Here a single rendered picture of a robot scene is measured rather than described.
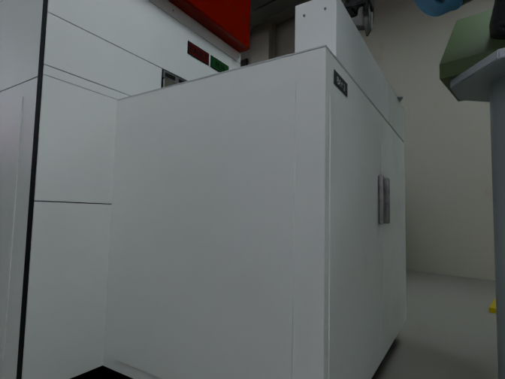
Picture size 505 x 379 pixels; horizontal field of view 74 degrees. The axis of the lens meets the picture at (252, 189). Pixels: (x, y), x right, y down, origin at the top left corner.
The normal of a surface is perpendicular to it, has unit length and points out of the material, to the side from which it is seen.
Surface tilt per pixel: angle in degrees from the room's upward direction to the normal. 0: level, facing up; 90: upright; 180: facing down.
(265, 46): 90
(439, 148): 90
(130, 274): 90
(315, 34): 90
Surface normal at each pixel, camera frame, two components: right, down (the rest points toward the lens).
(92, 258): 0.84, -0.02
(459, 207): -0.66, -0.07
